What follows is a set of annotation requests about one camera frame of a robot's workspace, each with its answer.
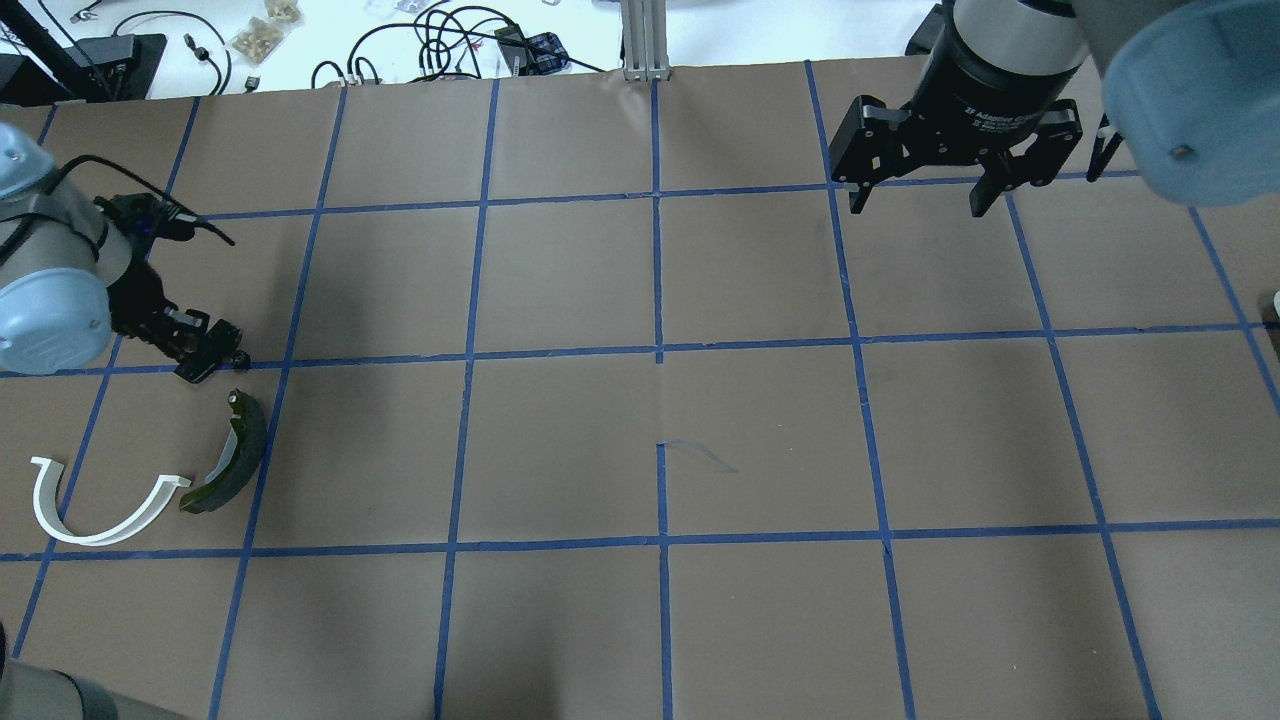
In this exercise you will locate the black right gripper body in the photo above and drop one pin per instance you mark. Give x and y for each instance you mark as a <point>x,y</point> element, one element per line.
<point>988,88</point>

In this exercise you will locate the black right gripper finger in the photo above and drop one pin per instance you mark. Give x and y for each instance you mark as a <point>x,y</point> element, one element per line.
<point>858,196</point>
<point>995,181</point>

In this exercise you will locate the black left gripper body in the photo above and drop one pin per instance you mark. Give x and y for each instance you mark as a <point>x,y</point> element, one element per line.
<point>137,296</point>

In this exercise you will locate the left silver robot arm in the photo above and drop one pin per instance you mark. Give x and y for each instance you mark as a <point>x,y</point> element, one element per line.
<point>75,272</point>

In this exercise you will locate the green curved brake shoe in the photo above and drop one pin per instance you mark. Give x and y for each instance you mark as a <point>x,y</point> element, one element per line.
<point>239,459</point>

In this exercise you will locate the aluminium frame post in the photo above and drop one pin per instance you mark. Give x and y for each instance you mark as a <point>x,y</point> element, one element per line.
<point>644,54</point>

